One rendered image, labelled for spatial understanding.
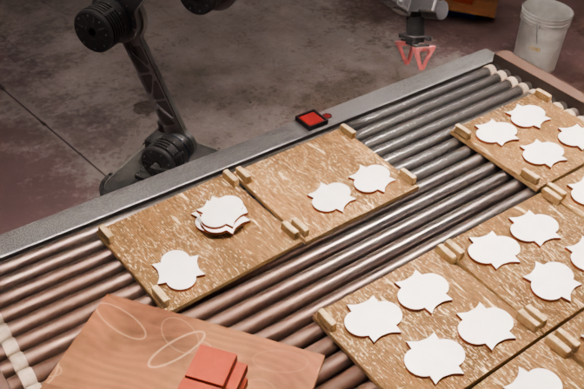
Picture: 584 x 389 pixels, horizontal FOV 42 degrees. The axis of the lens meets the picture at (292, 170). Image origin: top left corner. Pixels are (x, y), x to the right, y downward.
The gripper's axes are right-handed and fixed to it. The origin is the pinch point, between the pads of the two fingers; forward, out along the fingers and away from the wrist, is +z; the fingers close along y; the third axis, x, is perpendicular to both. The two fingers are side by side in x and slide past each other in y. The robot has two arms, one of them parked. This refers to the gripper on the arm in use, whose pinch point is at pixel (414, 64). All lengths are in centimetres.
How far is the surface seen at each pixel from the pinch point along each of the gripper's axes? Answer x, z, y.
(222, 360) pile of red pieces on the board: 85, 26, -99
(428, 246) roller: 17, 39, -44
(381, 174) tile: 18.7, 27.4, -17.4
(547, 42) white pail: -172, 30, 165
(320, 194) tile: 39, 30, -21
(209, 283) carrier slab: 76, 40, -42
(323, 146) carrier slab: 29.6, 22.7, 0.3
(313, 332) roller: 56, 48, -61
